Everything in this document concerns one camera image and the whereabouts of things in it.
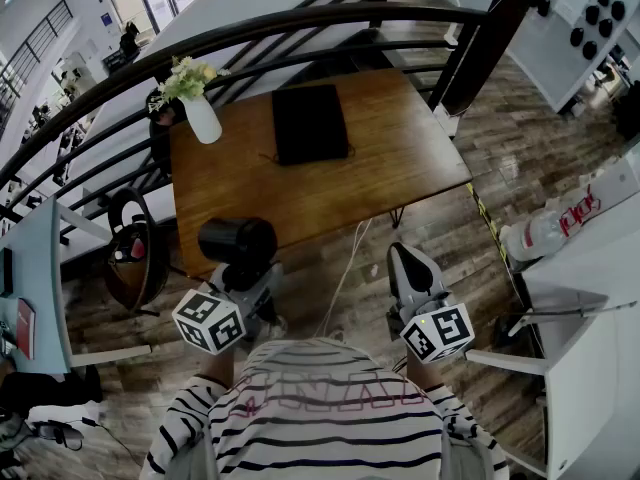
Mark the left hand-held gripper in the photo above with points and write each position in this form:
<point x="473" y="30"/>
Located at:
<point x="210" y="323"/>

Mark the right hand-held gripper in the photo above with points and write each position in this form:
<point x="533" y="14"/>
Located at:
<point x="435" y="333"/>

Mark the person's right forearm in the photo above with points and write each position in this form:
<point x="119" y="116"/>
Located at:
<point x="424" y="373"/>

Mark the person's left forearm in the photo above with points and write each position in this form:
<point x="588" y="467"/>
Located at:
<point x="220" y="365"/>

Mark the black hairpin table leg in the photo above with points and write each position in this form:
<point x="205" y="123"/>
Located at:
<point x="397" y="217"/>

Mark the shrink-wrapped water bottle pack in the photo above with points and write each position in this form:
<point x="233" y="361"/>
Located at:
<point x="540" y="233"/>

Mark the black and white striped shirt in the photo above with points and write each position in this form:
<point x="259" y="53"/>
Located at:
<point x="325" y="418"/>

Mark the white vase with flowers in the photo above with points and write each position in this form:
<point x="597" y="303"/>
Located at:
<point x="187" y="80"/>

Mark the light blue desk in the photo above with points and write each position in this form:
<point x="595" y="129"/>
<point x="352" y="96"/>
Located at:
<point x="37" y="268"/>

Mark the white counter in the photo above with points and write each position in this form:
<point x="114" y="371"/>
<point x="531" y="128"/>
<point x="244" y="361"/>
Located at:
<point x="600" y="393"/>

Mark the white cardboard box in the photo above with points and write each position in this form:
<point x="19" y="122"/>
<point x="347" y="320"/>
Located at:
<point x="615" y="183"/>

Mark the red book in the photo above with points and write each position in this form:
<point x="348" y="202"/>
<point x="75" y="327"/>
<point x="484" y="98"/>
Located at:
<point x="26" y="328"/>

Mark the black flat device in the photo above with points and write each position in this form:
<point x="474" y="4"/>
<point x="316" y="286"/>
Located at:
<point x="6" y="273"/>

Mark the white table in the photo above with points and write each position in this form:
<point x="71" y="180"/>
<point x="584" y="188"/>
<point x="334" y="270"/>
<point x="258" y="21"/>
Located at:
<point x="550" y="53"/>

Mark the wooden table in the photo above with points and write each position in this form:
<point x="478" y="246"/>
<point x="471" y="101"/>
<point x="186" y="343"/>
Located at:
<point x="350" y="14"/>

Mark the group of black knobs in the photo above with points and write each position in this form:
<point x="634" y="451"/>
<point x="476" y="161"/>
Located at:
<point x="592" y="15"/>

